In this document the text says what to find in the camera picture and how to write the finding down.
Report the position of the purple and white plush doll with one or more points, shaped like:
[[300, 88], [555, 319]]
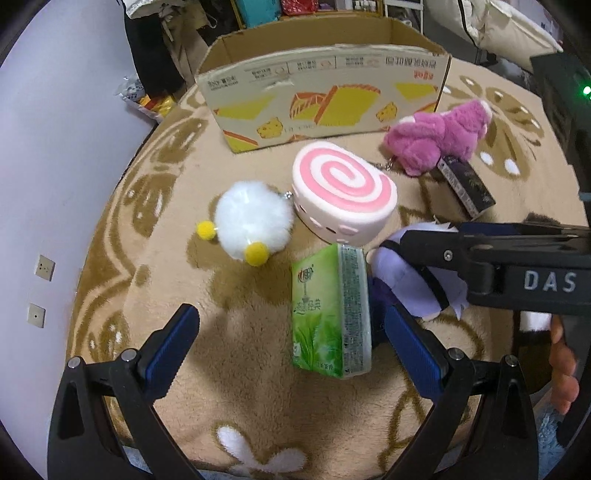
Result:
[[406, 286]]

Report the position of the black hanging coat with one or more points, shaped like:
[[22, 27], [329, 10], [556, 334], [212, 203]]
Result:
[[143, 46]]

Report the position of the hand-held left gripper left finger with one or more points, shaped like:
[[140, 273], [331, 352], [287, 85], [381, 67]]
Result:
[[171, 346]]

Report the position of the pink plush toy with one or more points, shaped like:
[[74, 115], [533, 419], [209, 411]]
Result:
[[434, 136]]

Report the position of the grey-blue fluffy garment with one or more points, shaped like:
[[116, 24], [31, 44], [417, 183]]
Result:
[[549, 424]]

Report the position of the beige hanging trousers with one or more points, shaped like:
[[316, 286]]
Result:
[[184, 55]]

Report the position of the white plastic bag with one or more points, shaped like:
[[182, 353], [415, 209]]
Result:
[[133, 92]]

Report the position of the white wall socket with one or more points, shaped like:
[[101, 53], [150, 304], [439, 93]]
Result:
[[45, 267]]

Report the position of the cream puffer coat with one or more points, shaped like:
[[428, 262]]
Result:
[[503, 27]]

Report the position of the small black box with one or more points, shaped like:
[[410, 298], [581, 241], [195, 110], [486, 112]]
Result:
[[471, 184]]

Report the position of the printed cardboard box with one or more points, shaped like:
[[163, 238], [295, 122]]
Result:
[[323, 87]]

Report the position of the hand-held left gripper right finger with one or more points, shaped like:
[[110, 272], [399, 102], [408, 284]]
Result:
[[411, 355]]

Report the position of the red bag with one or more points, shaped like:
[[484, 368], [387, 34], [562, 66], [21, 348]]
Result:
[[298, 5]]

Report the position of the teal bag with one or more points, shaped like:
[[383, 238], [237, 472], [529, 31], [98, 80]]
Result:
[[258, 11]]

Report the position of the yellow and red snack packets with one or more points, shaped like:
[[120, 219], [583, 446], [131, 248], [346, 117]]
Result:
[[159, 105]]

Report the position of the green tissue packet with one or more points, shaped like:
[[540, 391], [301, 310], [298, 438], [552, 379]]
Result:
[[318, 314]]

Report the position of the pink swirl cake roll squishy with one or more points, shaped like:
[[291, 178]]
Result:
[[341, 180]]

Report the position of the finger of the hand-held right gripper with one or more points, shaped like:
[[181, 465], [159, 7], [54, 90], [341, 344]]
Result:
[[531, 231], [429, 247]]

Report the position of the row of small bottles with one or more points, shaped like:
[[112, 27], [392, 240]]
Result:
[[369, 5]]

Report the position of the white wall plate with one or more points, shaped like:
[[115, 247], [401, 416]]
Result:
[[36, 314]]

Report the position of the person's right hand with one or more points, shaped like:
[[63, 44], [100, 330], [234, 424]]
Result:
[[564, 369]]

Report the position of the white pompom with yellow balls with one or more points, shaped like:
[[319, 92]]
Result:
[[251, 217]]

